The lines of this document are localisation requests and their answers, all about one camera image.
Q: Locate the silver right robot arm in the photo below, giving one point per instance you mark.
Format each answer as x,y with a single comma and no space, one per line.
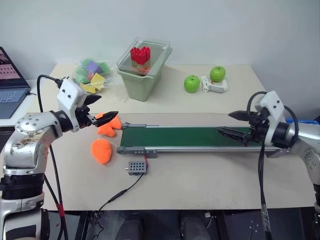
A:
307,140

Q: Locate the bag of colourful foam shapes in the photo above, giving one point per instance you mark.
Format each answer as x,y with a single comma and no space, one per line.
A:
92,75

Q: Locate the orange plush toy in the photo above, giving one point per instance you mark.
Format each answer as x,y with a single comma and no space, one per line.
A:
107,130
101,151

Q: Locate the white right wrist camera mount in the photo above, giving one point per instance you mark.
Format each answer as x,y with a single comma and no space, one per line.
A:
272,102

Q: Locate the clear plastic tray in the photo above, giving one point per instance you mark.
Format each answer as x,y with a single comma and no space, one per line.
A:
157,53

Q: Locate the blue object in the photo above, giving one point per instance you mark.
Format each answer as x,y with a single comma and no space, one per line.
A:
303,121

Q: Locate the grey perforated control box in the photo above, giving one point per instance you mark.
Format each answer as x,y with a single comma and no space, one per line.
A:
136,168

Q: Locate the pale green plastic bin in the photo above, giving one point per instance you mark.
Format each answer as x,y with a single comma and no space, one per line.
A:
140,87

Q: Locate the red toy building block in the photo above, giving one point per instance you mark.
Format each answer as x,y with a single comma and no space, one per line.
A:
140,55

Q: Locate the green conveyor belt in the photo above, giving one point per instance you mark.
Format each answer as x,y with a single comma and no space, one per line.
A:
170,137

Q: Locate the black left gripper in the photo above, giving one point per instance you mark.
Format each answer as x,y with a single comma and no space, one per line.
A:
83,117

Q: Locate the white glue gun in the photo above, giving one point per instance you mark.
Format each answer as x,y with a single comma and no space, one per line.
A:
215,87

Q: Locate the dark laptop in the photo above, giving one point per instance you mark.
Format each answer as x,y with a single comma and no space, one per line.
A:
10,95

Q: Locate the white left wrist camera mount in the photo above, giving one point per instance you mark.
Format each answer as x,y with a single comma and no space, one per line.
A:
70,95

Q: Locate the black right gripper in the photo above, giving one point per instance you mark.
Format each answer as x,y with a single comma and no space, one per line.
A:
257,131

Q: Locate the green apple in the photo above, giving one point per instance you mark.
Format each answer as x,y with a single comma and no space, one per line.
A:
217,74
192,84

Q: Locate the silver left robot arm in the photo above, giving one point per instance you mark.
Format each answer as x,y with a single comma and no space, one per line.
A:
27,140

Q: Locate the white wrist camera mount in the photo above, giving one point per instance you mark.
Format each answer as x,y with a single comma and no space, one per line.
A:
272,102
70,95

